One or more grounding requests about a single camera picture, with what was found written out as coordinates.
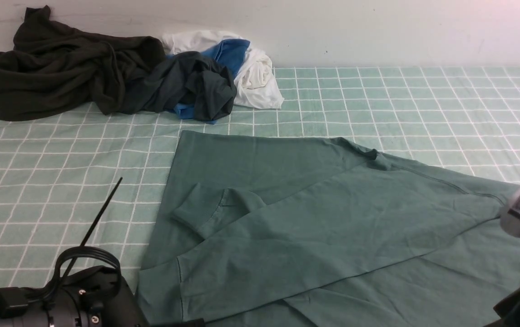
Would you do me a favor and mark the green long-sleeved shirt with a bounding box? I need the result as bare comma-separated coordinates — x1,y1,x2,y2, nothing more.
137,131,520,327

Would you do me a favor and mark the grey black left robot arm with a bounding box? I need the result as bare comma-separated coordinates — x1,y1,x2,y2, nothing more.
0,266,150,327

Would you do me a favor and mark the white crumpled garment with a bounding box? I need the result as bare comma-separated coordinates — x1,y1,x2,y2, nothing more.
161,30,283,109

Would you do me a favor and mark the blue crumpled garment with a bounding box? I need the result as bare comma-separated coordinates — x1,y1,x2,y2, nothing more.
173,39,250,124

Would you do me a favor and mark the dark teal crumpled garment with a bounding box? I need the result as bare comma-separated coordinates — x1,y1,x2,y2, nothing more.
117,51,237,122

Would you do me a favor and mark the green checkered tablecloth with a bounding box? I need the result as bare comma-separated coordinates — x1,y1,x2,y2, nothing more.
0,66,520,327

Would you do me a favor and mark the dark olive crumpled garment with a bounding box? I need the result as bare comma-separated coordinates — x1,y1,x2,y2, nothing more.
0,6,166,122

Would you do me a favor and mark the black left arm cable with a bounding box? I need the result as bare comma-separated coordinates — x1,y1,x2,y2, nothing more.
42,177,124,309

